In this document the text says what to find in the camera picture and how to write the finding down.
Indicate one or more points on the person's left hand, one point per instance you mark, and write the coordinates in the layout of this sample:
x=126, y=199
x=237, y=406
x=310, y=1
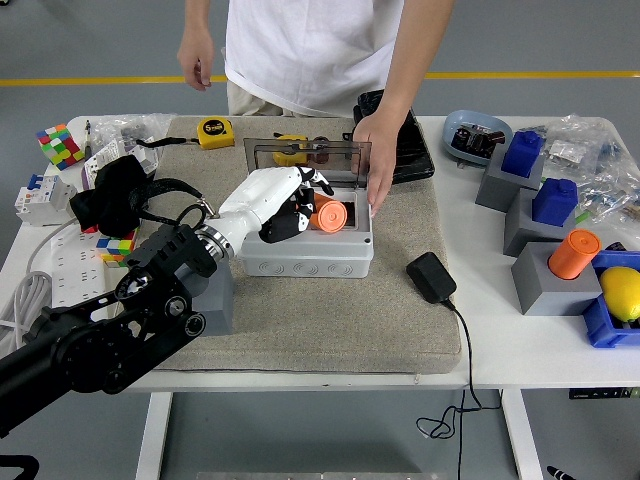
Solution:
x=380, y=150

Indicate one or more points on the light blue bowl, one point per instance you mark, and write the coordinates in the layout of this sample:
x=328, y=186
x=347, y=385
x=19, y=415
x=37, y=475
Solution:
x=460, y=120

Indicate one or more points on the person's right hand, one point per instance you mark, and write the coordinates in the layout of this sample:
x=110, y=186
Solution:
x=196, y=62

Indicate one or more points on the white power strip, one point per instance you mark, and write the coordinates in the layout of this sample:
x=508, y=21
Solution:
x=75, y=270

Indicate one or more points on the grey-brown mat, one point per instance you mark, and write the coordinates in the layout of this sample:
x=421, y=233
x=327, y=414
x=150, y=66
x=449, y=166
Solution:
x=325, y=320

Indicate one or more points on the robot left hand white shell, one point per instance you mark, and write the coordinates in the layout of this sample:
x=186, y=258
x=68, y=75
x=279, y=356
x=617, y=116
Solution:
x=260, y=192

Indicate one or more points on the white and purple packet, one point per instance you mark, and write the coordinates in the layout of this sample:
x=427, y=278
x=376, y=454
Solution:
x=100, y=162

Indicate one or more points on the small black cylinder battery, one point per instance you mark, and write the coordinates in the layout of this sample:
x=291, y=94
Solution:
x=320, y=155

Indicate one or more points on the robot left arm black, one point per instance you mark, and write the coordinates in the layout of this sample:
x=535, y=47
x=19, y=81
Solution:
x=100, y=345

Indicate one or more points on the grey electrical box with lid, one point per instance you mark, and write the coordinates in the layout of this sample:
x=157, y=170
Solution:
x=305, y=267

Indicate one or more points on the black table control panel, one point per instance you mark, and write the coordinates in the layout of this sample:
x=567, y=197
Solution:
x=600, y=393

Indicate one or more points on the grey block holder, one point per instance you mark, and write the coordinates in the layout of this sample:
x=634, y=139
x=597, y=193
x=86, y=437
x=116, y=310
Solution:
x=520, y=235
x=492, y=190
x=545, y=297

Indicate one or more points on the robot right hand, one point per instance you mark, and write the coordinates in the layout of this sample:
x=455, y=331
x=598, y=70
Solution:
x=559, y=473

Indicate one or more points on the blue plastic bin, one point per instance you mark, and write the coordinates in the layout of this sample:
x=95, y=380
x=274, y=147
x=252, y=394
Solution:
x=600, y=330

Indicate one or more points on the small colourful puzzle cube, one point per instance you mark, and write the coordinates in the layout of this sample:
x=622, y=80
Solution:
x=116, y=247

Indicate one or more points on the shiny black flat device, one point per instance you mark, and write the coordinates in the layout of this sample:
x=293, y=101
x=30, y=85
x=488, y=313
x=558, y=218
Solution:
x=415, y=160

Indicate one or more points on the thin pen-like tool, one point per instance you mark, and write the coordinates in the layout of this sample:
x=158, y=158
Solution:
x=88, y=135

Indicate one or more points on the clear plastic bag with parts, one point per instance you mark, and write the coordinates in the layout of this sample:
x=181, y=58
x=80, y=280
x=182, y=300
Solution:
x=135, y=127

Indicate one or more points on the clear bags of small parts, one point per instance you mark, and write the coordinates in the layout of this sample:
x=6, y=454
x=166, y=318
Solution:
x=600, y=170

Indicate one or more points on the white table leg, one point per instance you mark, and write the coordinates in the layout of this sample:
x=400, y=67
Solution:
x=152, y=435
x=522, y=435

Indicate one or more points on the white circuit breaker blue switch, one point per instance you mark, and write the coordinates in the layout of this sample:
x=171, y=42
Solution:
x=45, y=200

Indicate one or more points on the person's right forearm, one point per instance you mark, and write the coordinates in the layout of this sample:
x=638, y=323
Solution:
x=204, y=20

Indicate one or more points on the small black object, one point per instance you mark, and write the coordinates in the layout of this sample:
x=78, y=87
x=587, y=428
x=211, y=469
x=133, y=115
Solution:
x=616, y=246

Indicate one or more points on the yellow lemon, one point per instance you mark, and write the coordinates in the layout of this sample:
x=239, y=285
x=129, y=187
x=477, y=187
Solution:
x=622, y=292

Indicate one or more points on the black plug adapter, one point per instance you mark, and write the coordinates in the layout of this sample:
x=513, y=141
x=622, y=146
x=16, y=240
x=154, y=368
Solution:
x=430, y=277

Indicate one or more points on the blue plastic block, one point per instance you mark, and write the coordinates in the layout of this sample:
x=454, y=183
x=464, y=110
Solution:
x=522, y=155
x=552, y=202

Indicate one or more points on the black cloth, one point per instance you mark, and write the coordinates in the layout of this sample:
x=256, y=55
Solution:
x=112, y=190

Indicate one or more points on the round yellow tape measure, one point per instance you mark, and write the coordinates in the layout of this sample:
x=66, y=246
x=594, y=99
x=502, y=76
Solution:
x=286, y=156

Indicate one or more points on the dark electronic parts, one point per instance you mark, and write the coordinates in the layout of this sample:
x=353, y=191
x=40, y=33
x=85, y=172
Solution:
x=475, y=140

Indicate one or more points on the person's left forearm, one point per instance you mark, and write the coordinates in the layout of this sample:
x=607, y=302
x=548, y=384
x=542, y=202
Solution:
x=415, y=60

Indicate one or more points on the person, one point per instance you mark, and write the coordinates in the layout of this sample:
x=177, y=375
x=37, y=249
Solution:
x=310, y=50

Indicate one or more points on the grey block with round hole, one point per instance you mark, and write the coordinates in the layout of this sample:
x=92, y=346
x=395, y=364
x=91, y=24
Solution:
x=222, y=305

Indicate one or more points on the large colourful puzzle cube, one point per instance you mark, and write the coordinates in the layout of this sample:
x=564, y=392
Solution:
x=60, y=147

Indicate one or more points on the square yellow tape measure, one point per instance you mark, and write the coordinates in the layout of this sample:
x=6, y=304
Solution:
x=216, y=135

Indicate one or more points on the orange cylinder battery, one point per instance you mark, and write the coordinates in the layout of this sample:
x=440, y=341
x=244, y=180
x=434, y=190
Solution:
x=572, y=255
x=332, y=216

